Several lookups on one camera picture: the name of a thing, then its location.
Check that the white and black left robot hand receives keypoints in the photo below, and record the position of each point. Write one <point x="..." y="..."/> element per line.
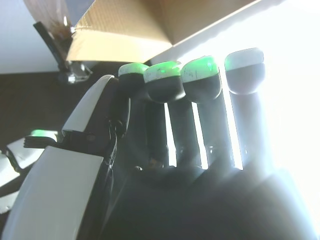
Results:
<point x="155" y="200"/>

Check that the black object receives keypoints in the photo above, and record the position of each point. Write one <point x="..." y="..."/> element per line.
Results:
<point x="51" y="47"/>

